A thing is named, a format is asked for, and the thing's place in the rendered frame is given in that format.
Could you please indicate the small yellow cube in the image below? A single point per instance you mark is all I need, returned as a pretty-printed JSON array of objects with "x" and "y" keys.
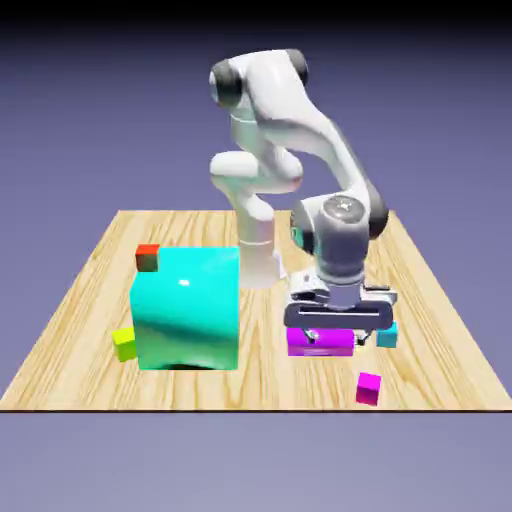
[{"x": 124, "y": 343}]

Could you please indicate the small cyan cube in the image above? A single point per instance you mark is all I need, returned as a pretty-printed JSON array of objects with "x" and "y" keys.
[{"x": 387, "y": 336}]

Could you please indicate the small magenta cube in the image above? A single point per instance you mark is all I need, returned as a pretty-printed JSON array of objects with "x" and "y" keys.
[{"x": 368, "y": 388}]

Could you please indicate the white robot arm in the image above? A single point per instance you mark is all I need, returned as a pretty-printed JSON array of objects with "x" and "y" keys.
[{"x": 288, "y": 108}]

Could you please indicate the large magenta box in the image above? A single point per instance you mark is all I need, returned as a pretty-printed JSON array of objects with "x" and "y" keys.
[{"x": 320, "y": 344}]

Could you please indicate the large cyan box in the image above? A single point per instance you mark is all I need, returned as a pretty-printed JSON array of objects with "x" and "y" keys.
[{"x": 188, "y": 308}]

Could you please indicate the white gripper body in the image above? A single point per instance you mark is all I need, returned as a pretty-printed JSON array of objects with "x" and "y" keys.
[{"x": 338, "y": 316}]

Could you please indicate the small red cube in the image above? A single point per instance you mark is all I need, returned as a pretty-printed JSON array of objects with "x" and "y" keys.
[{"x": 147, "y": 258}]

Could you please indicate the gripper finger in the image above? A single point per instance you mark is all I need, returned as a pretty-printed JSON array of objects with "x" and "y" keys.
[
  {"x": 361, "y": 338},
  {"x": 311, "y": 335}
]

